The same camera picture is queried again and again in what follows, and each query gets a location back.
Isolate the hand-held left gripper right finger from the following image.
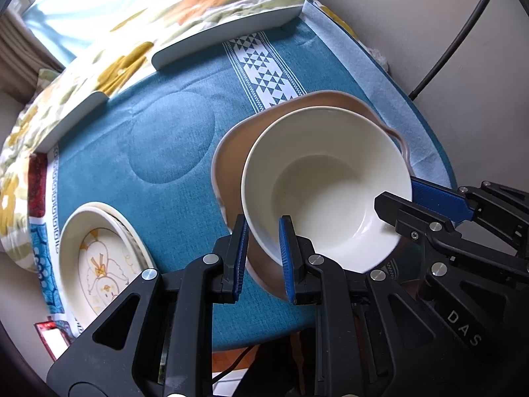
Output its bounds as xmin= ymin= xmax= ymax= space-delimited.
xmin=279 ymin=215 xmax=468 ymax=397

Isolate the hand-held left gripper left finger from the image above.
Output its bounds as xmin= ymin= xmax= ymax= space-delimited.
xmin=46 ymin=214 xmax=249 ymax=397

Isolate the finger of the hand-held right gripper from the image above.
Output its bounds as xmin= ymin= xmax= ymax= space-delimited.
xmin=410 ymin=177 xmax=529 ymax=257
xmin=374 ymin=191 xmax=529 ymax=287

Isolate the cream bowl with duck print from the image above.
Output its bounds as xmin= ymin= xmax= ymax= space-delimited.
xmin=241 ymin=107 xmax=413 ymax=274

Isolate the pink bowl with handles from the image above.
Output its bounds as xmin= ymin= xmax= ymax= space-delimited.
xmin=211 ymin=90 xmax=414 ymax=302

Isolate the large white plate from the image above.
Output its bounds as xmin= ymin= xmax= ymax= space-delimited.
xmin=85 ymin=201 xmax=157 ymax=269

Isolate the cream plate with duck print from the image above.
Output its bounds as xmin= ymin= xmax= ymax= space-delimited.
xmin=58 ymin=206 xmax=144 ymax=333

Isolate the blue patterned table cloth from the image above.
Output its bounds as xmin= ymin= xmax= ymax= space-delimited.
xmin=29 ymin=0 xmax=457 ymax=353

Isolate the white fluffy tuft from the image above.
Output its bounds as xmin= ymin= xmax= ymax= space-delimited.
xmin=369 ymin=47 xmax=391 ymax=72

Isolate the red packet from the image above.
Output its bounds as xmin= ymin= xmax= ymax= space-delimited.
xmin=35 ymin=320 xmax=74 ymax=361

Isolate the red patterned cloth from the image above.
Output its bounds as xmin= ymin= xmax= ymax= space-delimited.
xmin=28 ymin=153 xmax=47 ymax=218

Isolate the floral quilt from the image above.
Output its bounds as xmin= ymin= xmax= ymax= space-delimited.
xmin=0 ymin=0 xmax=308 ymax=274

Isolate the floral pillow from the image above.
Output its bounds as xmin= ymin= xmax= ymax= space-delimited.
xmin=37 ymin=68 xmax=62 ymax=92

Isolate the light blue sheer curtain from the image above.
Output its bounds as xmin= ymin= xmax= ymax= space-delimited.
xmin=20 ymin=0 xmax=187 ymax=64

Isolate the beige curtain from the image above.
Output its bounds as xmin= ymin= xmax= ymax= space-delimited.
xmin=0 ymin=8 xmax=63 ymax=104

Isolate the thin black cable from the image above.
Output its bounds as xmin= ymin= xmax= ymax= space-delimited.
xmin=212 ymin=344 xmax=258 ymax=384

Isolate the thick black cable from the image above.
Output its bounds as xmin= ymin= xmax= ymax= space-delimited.
xmin=407 ymin=0 xmax=504 ymax=101

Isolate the short grey-blue rail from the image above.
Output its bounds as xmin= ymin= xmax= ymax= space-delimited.
xmin=43 ymin=91 xmax=109 ymax=154

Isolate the long grey-blue rail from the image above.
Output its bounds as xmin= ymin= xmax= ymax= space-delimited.
xmin=151 ymin=0 xmax=306 ymax=71

